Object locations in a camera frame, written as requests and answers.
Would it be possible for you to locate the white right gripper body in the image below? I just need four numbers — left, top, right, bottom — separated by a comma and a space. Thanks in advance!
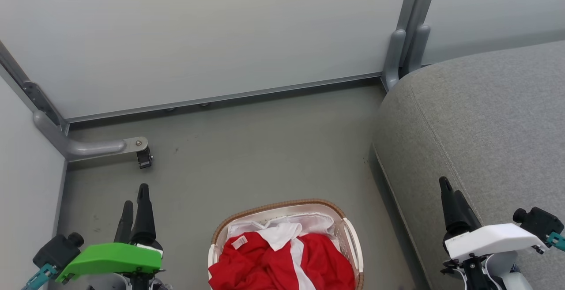
444, 223, 549, 263

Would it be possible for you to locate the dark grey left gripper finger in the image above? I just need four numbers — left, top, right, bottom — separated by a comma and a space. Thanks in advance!
114, 200, 134, 244
130, 183, 163, 251

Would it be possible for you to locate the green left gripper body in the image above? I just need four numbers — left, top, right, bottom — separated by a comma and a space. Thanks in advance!
55, 242, 163, 283

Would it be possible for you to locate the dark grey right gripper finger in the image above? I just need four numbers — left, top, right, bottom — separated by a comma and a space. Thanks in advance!
438, 176, 462, 237
454, 191, 483, 234

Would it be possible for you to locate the red garment with white collar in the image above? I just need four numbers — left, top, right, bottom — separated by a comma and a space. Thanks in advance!
208, 224, 303, 290

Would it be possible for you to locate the grey fabric sofa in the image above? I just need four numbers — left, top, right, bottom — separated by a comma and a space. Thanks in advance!
372, 41, 565, 290

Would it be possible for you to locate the black caster wheel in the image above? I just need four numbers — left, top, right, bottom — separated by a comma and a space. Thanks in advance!
136, 147, 154, 169

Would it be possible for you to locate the grey tubular partition foot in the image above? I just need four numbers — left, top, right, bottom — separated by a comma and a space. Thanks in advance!
0, 41, 149, 163
404, 24, 431, 77
381, 29, 407, 92

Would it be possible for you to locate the white laundry basket brown rim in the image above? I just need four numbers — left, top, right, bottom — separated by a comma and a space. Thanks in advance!
207, 199, 365, 290

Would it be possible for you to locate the white cloth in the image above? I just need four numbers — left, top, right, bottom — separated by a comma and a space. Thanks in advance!
227, 213, 336, 240

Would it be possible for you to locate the black right cable teal plug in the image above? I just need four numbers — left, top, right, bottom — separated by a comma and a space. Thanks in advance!
547, 232, 565, 252

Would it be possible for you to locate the black cable teal plug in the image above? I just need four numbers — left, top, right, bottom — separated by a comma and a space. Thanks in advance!
547, 232, 565, 252
22, 264, 58, 290

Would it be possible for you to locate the black left cable teal plug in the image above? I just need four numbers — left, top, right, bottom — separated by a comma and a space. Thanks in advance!
22, 264, 58, 290

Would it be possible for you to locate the grey partition bottom rail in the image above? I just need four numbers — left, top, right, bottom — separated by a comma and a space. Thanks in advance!
65, 72, 383, 124

